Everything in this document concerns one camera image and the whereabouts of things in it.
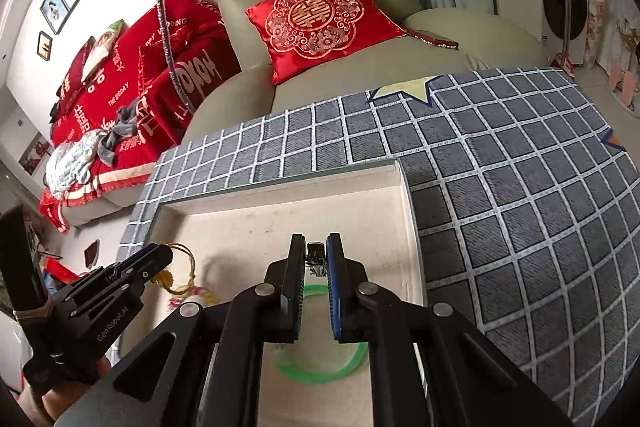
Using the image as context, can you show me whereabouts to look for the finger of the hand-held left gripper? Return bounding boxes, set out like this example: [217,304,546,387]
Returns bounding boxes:
[107,248,174,290]
[117,243,168,262]

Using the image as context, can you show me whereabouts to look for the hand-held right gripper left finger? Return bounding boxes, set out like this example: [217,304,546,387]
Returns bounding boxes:
[55,233,307,427]

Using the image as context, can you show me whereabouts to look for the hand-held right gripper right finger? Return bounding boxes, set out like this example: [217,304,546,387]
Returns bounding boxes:
[325,233,576,427]

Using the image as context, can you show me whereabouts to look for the gold key ring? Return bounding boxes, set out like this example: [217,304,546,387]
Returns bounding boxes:
[150,243,201,297]

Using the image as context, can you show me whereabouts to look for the small silver ornament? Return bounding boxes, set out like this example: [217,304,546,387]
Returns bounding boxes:
[305,243,327,279]

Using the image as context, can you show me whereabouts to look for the grey jewelry tray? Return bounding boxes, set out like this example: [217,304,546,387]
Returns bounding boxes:
[120,159,428,427]

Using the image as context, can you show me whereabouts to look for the person's left hand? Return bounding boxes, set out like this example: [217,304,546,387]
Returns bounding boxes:
[30,354,111,425]

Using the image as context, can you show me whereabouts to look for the green translucent bangle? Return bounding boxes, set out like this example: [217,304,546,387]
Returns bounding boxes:
[275,284,368,384]

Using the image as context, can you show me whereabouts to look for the dark upright panel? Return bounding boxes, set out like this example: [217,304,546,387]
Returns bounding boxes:
[0,206,51,323]

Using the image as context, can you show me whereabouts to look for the light blue crumpled clothing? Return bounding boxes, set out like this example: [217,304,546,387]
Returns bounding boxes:
[42,129,109,204]

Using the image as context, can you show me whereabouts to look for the grey crumpled cloth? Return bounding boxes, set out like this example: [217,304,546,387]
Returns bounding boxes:
[97,104,144,166]

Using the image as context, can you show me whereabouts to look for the sofa with red cover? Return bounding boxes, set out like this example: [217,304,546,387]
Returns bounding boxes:
[37,0,242,233]

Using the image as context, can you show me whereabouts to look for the grey checked tablecloth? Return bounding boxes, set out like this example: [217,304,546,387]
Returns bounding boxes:
[117,67,630,427]

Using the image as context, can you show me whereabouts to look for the grey-green leather armchair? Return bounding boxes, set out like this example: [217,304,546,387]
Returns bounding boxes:
[182,0,551,148]

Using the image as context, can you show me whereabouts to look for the white photo pillow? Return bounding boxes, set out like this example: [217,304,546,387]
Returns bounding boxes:
[80,19,126,82]

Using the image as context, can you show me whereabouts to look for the framed portrait blue background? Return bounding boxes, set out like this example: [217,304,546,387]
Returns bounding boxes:
[40,0,71,36]

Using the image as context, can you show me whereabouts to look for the red embroidered cushion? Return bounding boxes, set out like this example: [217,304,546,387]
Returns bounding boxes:
[245,0,408,86]

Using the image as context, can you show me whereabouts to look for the red beaded trim strip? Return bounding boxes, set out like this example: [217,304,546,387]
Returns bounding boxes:
[402,27,459,51]

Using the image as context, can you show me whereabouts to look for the grey pole red fittings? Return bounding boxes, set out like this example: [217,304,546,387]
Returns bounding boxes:
[551,0,577,84]

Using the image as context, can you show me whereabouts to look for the floral cloth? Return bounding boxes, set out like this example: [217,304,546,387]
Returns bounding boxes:
[585,0,614,68]

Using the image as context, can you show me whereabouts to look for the pink beaded bracelet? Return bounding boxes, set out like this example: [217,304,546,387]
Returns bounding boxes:
[167,287,218,308]

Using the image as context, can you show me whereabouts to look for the red photo leaning on wall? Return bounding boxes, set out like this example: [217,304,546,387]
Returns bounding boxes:
[19,132,54,176]

